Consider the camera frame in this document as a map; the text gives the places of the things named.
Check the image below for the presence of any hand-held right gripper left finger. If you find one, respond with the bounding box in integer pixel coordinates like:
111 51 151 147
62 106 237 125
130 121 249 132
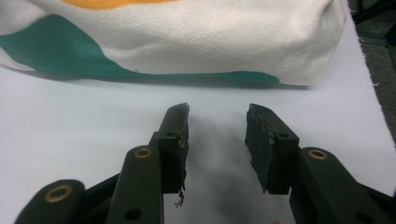
106 102 191 224

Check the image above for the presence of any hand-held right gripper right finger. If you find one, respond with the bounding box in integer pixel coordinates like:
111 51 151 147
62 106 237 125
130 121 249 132
245 103 390 224

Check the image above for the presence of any white canvas tote bag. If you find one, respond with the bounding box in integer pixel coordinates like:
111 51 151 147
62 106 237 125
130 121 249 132
0 0 347 88

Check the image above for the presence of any white table sheet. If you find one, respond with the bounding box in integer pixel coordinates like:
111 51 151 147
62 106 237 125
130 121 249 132
0 0 396 224

